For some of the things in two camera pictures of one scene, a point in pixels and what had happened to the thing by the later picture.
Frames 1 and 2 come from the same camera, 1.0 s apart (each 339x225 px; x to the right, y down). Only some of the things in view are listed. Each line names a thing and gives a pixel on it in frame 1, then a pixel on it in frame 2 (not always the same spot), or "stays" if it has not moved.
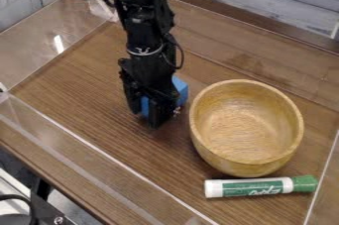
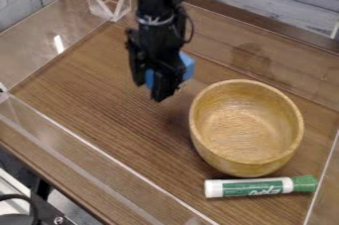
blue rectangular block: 182,91 to 190,64
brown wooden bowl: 246,125 stays
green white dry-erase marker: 233,187 stays
